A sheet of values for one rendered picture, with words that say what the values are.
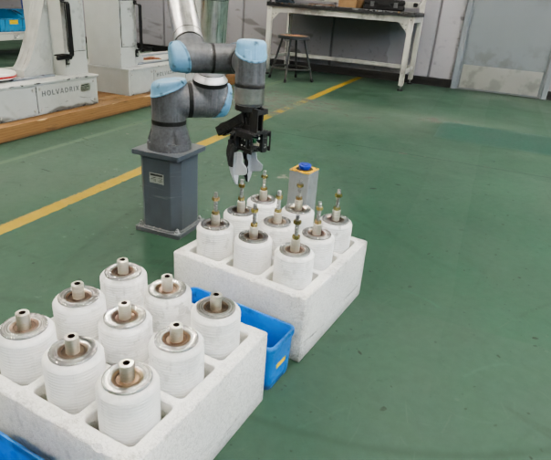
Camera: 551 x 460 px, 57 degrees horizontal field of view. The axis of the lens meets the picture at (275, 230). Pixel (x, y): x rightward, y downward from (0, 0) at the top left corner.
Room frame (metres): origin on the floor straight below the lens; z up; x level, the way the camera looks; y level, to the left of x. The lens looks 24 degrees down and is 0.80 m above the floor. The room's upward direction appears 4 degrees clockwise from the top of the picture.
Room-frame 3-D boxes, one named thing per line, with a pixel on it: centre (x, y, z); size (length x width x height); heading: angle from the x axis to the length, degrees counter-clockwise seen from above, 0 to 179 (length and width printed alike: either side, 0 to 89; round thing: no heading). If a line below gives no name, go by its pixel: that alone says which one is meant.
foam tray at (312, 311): (1.25, 0.00, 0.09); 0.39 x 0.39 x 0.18; 61
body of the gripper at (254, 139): (1.29, 0.08, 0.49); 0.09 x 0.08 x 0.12; 48
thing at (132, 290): (0.92, 0.31, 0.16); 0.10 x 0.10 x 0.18
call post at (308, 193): (1.54, -0.08, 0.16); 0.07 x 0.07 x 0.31; 61
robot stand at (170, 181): (1.71, 0.39, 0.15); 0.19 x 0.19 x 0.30; 69
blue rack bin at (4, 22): (6.09, 3.30, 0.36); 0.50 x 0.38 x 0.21; 67
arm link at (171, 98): (1.72, 0.38, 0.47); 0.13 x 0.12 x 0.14; 111
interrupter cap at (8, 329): (0.71, 0.42, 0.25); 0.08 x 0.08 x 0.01
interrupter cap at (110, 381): (0.61, 0.21, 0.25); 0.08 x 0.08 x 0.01
